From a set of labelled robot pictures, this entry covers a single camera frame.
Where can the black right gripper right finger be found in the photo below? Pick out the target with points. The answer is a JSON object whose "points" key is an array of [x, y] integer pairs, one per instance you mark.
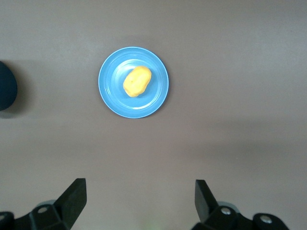
{"points": [[206, 206]]}

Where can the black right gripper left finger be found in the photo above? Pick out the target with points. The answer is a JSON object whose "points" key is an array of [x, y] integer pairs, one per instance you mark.
{"points": [[69, 203]]}

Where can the yellow potato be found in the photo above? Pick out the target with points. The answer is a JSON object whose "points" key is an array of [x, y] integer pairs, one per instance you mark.
{"points": [[136, 81]]}

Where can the blue round plate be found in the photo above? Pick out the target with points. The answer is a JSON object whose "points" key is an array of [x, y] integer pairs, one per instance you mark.
{"points": [[108, 91]]}

